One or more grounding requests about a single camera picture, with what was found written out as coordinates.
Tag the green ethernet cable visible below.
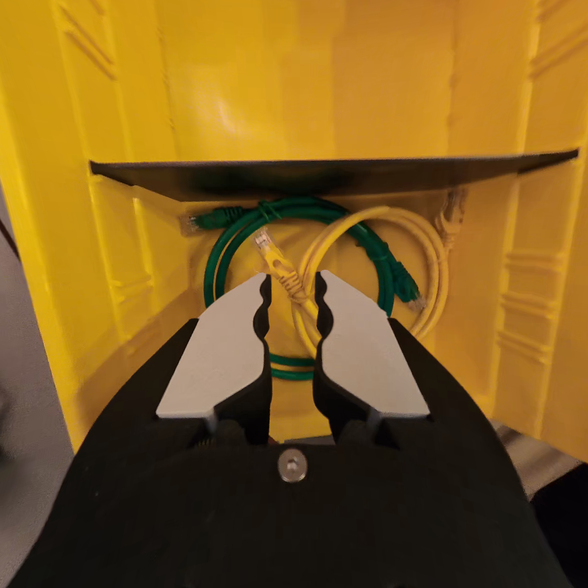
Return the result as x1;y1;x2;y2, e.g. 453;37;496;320
184;197;425;381

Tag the yellow plastic bin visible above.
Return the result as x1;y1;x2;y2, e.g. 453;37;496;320
0;0;588;465

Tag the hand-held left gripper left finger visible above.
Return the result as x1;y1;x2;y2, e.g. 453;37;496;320
155;272;274;445

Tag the person's dark clothing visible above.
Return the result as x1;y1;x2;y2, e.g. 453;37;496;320
528;464;588;588

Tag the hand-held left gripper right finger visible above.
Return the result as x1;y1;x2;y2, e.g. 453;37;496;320
314;269;432;445

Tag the yellow ethernet cable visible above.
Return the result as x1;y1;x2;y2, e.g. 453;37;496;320
254;188;467;361

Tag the black bin divider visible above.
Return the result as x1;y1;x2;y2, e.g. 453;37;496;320
89;149;579;203

